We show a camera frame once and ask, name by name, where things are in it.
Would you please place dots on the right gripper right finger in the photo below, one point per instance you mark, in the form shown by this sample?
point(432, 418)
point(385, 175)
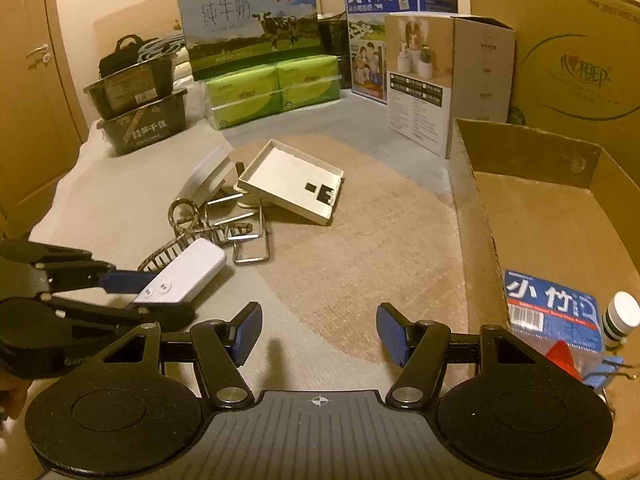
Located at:
point(419, 349)

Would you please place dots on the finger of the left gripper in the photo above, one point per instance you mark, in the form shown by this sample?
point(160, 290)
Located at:
point(127, 280)
point(171, 317)

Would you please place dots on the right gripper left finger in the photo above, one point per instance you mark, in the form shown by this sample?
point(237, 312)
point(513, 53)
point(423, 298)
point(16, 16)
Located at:
point(220, 349)

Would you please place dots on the white rectangular remote device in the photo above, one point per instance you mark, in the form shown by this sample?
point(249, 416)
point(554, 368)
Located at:
point(185, 277)

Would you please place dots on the white square night light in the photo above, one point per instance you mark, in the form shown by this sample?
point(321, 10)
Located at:
point(207, 177)

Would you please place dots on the beige square tray lid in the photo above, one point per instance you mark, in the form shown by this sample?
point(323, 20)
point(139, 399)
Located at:
point(293, 180)

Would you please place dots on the white power plug adapter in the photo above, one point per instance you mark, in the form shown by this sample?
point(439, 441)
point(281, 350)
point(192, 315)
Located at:
point(247, 200)

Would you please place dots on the person's left hand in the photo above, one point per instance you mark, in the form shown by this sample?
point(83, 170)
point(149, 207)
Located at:
point(14, 393)

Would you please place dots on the blue dental floss pack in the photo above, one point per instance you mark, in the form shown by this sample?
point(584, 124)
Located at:
point(544, 312)

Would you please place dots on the wooden door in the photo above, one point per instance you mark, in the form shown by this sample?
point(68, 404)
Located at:
point(42, 125)

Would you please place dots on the lower black food bowl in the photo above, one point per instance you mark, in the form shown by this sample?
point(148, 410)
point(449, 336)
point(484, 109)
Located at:
point(146, 124)

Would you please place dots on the black food bowl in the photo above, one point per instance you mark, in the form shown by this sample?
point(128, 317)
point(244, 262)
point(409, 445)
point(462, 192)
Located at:
point(132, 87)
point(146, 124)

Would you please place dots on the blue plastic clip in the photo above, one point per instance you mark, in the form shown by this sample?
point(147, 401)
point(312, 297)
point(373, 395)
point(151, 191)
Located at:
point(610, 368)

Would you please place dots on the open cardboard box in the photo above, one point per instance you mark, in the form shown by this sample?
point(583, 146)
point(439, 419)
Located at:
point(545, 205)

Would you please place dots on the upper black food bowl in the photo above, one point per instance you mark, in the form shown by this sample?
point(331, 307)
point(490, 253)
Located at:
point(132, 87)

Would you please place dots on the small white bottle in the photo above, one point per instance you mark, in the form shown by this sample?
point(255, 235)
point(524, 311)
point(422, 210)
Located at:
point(620, 318)

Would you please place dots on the green tissue pack bundle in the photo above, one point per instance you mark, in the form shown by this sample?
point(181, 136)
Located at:
point(237, 98)

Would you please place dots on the black handbag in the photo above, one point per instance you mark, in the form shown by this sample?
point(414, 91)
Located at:
point(125, 54)

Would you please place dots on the white humidifier product box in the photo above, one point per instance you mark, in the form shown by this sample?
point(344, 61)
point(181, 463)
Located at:
point(443, 66)

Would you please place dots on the light blue milk carton box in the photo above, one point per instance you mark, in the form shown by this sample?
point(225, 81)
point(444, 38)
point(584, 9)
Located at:
point(223, 36)

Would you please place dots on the large flat cardboard box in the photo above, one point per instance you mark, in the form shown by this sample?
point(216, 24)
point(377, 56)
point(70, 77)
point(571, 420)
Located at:
point(576, 69)

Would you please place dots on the dark blue milk box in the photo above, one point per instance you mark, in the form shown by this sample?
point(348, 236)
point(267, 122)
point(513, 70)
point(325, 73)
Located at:
point(367, 39)

